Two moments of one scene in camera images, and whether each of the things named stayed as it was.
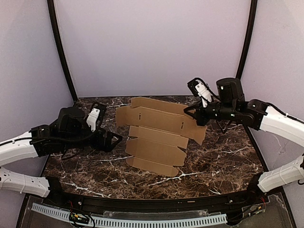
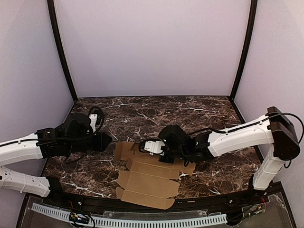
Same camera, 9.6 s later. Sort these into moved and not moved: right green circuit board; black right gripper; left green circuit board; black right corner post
Moved: black right gripper
Not moved: left green circuit board; right green circuit board; black right corner post
